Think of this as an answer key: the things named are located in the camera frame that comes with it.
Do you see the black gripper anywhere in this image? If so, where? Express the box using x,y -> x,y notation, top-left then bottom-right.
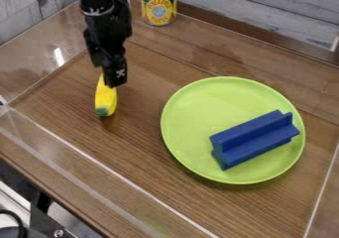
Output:
84,7 -> 132,88

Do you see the yellow toy banana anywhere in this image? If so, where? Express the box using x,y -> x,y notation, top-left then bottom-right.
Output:
94,75 -> 118,117

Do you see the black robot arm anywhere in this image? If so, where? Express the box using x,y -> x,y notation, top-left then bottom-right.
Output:
80,0 -> 132,88

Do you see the green round plate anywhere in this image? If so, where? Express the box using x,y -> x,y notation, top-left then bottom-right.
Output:
160,76 -> 306,184

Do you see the yellow labelled tin can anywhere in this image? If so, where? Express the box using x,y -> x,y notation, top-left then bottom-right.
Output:
142,0 -> 178,27

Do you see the blue foam block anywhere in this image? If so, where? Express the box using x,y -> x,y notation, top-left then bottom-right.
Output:
210,110 -> 301,171

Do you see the clear acrylic tray wall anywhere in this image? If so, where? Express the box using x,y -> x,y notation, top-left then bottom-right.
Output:
0,105 -> 219,238

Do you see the black metal table bracket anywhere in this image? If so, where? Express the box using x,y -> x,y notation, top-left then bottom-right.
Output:
31,211 -> 78,238

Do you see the black cable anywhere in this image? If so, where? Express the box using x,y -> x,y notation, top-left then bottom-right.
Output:
0,209 -> 28,238

